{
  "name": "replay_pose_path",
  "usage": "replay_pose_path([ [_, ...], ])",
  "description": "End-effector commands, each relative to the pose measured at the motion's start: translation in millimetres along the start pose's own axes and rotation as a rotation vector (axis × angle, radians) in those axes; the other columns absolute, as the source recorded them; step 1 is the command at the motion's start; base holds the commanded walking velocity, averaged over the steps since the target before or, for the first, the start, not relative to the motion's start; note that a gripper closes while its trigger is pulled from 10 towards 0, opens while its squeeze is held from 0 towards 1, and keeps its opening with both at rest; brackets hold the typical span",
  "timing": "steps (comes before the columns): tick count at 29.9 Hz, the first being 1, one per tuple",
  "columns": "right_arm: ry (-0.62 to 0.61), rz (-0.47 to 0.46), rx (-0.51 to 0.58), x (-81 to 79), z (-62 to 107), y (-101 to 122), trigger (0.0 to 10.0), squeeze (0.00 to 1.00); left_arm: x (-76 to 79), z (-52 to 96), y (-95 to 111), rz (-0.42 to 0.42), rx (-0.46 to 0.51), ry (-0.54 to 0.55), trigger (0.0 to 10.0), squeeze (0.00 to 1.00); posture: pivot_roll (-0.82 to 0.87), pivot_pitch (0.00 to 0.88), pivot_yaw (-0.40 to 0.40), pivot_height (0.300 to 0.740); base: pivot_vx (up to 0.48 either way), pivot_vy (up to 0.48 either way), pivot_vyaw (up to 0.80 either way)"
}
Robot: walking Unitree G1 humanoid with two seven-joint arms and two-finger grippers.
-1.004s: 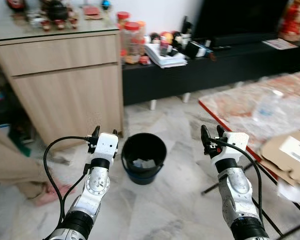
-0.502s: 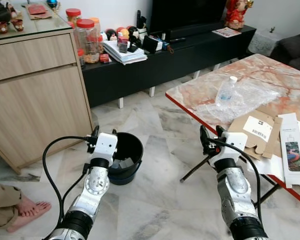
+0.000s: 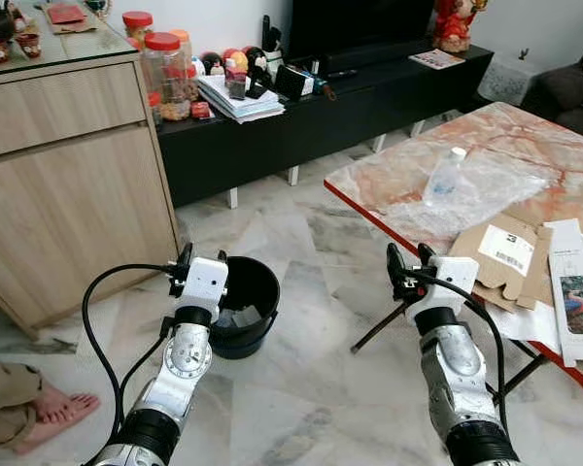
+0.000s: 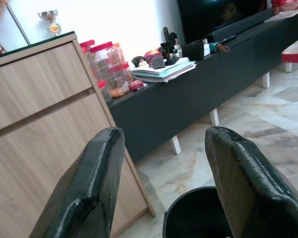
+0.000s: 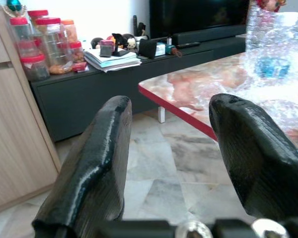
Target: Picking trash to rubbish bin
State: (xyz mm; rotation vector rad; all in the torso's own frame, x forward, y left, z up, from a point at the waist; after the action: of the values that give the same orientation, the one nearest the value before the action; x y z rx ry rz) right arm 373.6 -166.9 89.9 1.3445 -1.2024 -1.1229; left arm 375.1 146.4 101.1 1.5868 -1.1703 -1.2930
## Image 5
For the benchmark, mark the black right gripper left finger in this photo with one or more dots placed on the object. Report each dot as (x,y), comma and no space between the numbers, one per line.
(94,163)

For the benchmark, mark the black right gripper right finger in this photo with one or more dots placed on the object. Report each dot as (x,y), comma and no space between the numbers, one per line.
(260,158)

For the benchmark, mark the dark grey TV console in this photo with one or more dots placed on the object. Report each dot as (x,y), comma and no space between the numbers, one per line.
(77,99)

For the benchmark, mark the white table leg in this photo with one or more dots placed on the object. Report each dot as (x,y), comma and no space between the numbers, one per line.
(161,114)

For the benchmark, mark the light wooden cabinet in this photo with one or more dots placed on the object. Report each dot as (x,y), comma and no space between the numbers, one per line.
(15,124)

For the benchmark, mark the blue wrapped object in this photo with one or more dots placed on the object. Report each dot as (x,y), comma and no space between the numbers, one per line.
(272,68)

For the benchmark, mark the small red packet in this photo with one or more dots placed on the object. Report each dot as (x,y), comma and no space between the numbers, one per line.
(80,67)

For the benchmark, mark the clear bag of nuts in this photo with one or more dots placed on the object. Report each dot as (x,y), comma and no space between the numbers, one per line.
(59,69)

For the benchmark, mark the stack of papers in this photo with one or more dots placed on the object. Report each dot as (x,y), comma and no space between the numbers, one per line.
(114,62)

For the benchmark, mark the small red-lid jar of nuts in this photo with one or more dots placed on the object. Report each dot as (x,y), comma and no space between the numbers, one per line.
(77,52)

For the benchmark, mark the squat red-lid plastic jar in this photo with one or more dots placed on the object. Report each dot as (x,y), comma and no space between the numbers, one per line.
(36,67)

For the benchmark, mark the pink-lid small container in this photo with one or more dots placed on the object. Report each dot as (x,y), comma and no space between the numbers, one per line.
(106,48)

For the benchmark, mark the black round toy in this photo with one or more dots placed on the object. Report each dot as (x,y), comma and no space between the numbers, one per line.
(97,42)

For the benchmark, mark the clear bubble wrap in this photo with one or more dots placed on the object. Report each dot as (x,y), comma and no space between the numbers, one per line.
(275,37)

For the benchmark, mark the black cat figure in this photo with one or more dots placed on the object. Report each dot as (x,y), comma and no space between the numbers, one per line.
(118,41)

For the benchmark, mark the black pouch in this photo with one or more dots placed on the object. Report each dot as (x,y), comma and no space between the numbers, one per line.
(147,49)

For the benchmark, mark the black and white plush toy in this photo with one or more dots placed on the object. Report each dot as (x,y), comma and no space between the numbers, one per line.
(131,42)

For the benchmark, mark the large red-lid plastic jar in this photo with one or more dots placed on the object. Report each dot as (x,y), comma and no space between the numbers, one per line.
(52,42)

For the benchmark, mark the blue and white box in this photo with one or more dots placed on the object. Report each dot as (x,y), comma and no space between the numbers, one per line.
(161,49)

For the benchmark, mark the black soundbar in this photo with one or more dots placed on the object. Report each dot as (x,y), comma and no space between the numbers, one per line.
(208,36)

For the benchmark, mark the black remote control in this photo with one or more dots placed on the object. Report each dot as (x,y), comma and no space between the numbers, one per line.
(188,45)

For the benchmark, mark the orange-lid plastic jar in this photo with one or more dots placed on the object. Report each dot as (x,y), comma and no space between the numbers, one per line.
(70,31)

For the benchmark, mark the black upright remotes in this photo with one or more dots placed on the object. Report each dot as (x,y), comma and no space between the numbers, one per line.
(138,26)

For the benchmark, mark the tall red-lid plastic jar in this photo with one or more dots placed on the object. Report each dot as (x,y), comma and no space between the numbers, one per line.
(21,34)

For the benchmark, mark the black television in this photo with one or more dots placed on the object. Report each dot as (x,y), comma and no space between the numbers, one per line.
(196,15)

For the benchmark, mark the teal and gold ornament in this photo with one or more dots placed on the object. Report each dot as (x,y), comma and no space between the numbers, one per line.
(15,6)

